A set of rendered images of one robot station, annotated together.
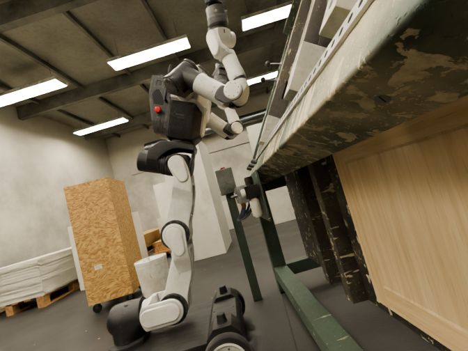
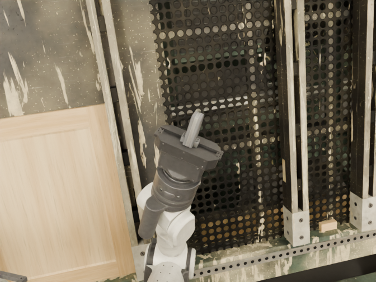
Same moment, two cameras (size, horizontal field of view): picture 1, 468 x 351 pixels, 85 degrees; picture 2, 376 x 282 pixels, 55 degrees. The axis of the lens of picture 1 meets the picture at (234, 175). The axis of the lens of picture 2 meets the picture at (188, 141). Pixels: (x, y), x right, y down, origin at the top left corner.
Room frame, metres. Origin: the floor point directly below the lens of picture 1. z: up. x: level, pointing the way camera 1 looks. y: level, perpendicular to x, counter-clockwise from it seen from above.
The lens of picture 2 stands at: (1.08, 0.30, 2.07)
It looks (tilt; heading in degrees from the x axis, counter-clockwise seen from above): 48 degrees down; 260
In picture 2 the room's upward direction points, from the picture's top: straight up
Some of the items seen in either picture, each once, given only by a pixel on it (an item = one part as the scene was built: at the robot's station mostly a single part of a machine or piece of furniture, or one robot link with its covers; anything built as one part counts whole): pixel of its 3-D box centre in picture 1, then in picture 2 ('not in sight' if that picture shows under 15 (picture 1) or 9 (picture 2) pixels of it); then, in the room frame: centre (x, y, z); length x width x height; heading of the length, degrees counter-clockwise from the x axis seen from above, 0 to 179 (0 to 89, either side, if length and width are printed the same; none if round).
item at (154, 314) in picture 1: (166, 306); not in sight; (1.32, 0.50, 0.28); 0.21 x 0.20 x 0.13; 93
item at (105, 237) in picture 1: (108, 240); not in sight; (2.73, 1.47, 0.63); 0.50 x 0.42 x 1.25; 6
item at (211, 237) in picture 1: (197, 197); not in sight; (4.13, 0.66, 0.88); 0.90 x 0.60 x 1.75; 177
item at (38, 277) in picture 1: (72, 265); not in sight; (4.63, 3.24, 0.31); 2.46 x 1.04 x 0.63; 177
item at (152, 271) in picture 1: (154, 271); not in sight; (2.49, 0.98, 0.24); 0.32 x 0.30 x 0.47; 177
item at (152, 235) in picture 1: (146, 239); not in sight; (7.32, 2.88, 0.22); 2.46 x 1.04 x 0.44; 177
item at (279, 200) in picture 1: (272, 172); not in sight; (5.40, -0.81, 1.03); 0.60 x 0.58 x 2.05; 177
